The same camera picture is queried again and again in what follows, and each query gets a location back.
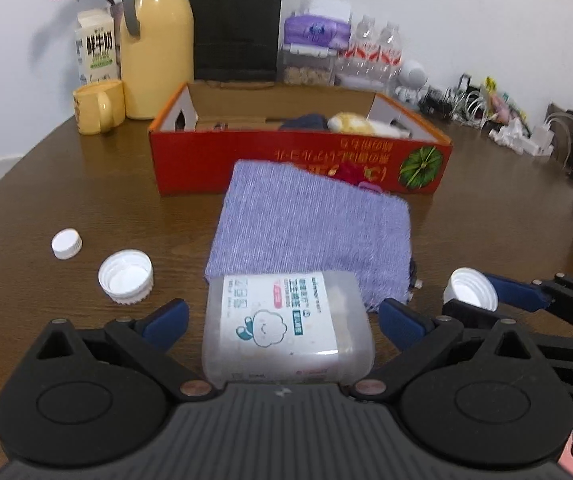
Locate black usb cable bundle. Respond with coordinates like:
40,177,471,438
407,257,424,306

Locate large white ribbed cap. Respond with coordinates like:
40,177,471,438
98,249,154,304

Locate red cardboard pumpkin box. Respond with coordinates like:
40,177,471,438
149,82,452,195

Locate tangled cables pile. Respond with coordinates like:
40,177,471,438
417,72,498,126

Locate white robot figurine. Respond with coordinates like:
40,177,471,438
395,60,428,104

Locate colourful snack packets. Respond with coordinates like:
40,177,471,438
484,77,527,125

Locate water bottle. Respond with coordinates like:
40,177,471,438
375,22,402,84
345,15,379,77

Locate white milk carton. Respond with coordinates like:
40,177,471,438
75,9,119,86

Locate white power adapter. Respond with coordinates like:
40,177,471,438
525,125,554,157

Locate clear seed container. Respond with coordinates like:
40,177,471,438
280,44,337,86

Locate purple tissue pack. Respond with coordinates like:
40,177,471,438
283,14,351,51

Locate yellow thermos jug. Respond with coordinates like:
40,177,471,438
119,0,194,120

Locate yellow ceramic mug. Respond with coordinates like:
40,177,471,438
73,79,126,136

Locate yellow plush toy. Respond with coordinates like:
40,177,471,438
327,113,410,139

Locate water bottle left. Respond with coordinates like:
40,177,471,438
345,15,379,77

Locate small white bottle cap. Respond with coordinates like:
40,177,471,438
51,228,82,260

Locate dark navy pouch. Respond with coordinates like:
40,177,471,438
279,114,329,131

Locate purple knitted cloth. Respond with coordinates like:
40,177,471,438
205,160,412,310

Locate black paper bag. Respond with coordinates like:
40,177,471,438
190,0,282,82

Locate water bottle middle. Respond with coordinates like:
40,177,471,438
375,22,402,84

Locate crumpled white paper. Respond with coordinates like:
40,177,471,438
488,118,530,155

